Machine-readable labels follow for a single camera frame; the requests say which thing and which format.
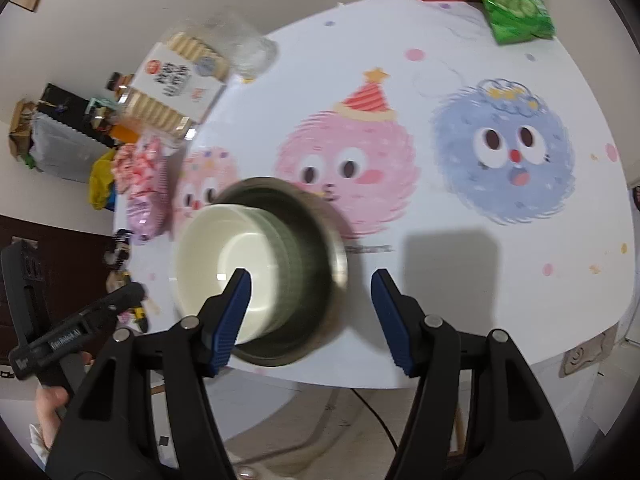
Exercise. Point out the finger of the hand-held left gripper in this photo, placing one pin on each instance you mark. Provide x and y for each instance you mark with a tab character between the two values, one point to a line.
127	296

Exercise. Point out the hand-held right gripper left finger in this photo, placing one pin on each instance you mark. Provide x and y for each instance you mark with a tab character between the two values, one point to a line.
232	320

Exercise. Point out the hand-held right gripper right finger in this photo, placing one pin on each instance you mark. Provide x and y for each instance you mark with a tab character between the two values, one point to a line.
390	320

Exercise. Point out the cream ribbed ceramic bowl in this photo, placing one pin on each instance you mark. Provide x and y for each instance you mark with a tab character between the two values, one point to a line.
210	255

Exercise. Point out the large stainless steel bowl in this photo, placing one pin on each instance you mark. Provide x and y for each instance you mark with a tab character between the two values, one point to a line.
325	255

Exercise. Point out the person's left hand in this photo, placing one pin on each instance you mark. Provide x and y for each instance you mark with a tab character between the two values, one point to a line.
50	405

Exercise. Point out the yellow utility knife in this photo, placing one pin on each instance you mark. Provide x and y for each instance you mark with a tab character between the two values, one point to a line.
140	317

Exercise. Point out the cartoon printed tablecloth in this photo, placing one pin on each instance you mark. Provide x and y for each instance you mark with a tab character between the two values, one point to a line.
450	285

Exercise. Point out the pink strawberry snack bag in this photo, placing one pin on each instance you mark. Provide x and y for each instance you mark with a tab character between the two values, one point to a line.
145	200

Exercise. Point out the yellow plastic bag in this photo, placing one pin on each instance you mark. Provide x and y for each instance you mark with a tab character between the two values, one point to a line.
102	180

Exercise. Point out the small pink candy bag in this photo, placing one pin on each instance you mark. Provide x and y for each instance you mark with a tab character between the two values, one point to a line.
125	165

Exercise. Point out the grey shopping bag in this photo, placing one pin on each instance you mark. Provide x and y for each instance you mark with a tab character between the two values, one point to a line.
60	145

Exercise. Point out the orange juice bottle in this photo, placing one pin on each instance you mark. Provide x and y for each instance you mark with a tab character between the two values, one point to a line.
125	132

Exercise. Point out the brown paper bag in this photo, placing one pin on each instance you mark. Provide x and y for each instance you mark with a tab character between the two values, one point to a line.
20	125

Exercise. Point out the mint green cup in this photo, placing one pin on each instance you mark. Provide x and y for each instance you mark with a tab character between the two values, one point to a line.
97	105

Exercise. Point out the dark drink bottle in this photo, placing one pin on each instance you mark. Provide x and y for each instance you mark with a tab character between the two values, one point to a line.
119	82

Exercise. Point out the round biscuit pack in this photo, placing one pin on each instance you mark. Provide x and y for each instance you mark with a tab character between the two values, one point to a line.
170	80

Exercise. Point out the clear glass cup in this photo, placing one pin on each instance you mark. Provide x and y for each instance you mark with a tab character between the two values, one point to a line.
245	45

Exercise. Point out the green potato chips bag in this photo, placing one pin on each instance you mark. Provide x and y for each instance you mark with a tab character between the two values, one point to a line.
510	5

